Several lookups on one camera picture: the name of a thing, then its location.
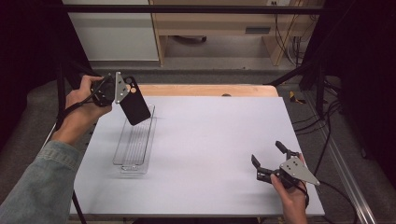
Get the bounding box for black diagonal frame strut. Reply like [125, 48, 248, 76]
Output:
[263, 60, 316, 87]
[64, 58, 101, 78]

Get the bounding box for yellow black tape marker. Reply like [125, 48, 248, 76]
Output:
[289, 91, 307, 105]

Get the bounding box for hanging cables under desk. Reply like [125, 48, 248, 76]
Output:
[273, 0, 316, 67]

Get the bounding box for black horizontal frame bar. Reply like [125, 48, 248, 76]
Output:
[61, 4, 328, 15]

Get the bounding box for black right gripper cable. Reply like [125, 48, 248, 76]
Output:
[298, 178, 360, 224]

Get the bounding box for white cabinet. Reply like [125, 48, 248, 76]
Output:
[61, 0, 160, 62]

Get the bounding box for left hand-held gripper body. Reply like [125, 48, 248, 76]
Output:
[90, 71, 131, 108]

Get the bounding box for clear plastic tray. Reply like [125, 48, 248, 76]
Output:
[111, 104, 158, 175]

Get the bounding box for black upright frame post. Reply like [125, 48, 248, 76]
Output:
[315, 63, 327, 119]
[56, 63, 67, 119]

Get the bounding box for grey desk label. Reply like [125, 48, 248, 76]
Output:
[245, 26, 272, 35]

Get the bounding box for bundle of black floor cables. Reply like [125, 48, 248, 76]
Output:
[291, 77, 345, 175]

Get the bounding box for black curtain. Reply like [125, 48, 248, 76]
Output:
[0, 0, 92, 153]
[303, 0, 396, 189]

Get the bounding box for wooden desk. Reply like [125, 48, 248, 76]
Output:
[148, 0, 325, 67]

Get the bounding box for black phone case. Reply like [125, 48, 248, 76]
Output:
[119, 76, 152, 127]

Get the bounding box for person's right hand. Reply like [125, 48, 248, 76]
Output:
[269, 153, 310, 224]

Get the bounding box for person's left hand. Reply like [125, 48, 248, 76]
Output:
[64, 74, 113, 133]

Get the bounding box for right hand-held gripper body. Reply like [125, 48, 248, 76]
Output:
[256, 149, 321, 189]

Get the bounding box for white table mat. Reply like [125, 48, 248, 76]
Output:
[68, 95, 326, 217]

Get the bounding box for wooden table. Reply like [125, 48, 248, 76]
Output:
[136, 83, 279, 98]

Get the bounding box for aluminium rail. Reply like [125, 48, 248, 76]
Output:
[302, 92, 378, 224]
[40, 122, 59, 150]

